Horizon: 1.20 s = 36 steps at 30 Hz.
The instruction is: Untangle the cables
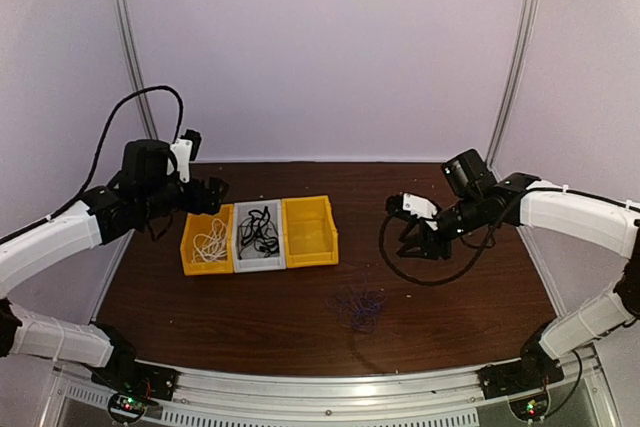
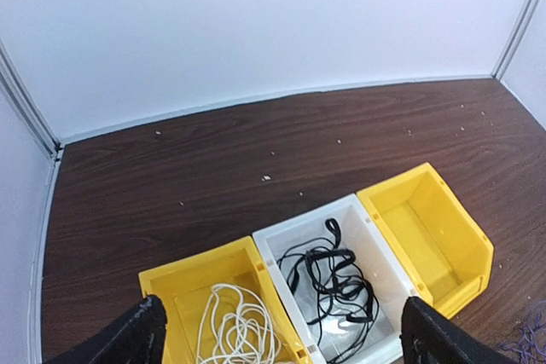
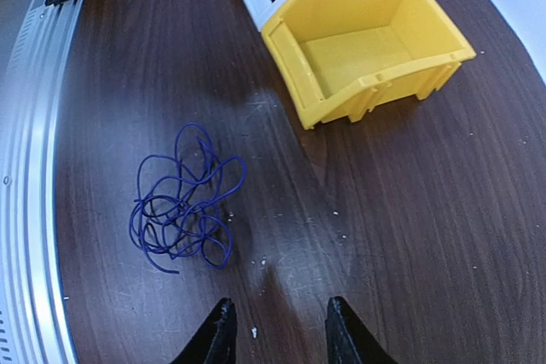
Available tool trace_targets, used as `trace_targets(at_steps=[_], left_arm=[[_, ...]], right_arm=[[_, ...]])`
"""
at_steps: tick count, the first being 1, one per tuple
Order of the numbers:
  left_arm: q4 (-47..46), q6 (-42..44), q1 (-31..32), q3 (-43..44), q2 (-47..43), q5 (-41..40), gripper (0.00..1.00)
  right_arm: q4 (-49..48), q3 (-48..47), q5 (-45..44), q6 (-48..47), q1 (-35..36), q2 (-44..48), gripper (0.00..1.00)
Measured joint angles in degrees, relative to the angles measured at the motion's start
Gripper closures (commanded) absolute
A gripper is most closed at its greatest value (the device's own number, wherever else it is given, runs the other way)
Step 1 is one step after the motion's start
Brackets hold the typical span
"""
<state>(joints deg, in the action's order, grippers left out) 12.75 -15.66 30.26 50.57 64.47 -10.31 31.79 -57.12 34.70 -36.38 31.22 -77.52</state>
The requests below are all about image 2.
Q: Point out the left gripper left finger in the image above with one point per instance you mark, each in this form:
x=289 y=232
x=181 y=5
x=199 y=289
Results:
x=137 y=336

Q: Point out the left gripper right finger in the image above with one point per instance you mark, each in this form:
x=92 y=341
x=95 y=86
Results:
x=428 y=337

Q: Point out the yellow bin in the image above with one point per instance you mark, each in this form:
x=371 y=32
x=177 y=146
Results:
x=445 y=253
x=222 y=307

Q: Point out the white translucent bin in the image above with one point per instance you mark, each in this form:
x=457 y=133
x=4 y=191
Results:
x=339 y=282

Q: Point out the left aluminium frame post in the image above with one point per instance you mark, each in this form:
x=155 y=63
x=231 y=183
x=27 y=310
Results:
x=19 y=98

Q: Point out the aluminium frame post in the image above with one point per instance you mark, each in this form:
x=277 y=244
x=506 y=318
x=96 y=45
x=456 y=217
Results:
x=515 y=37
x=19 y=98

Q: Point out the right aluminium frame post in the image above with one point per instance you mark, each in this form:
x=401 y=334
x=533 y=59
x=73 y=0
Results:
x=515 y=37

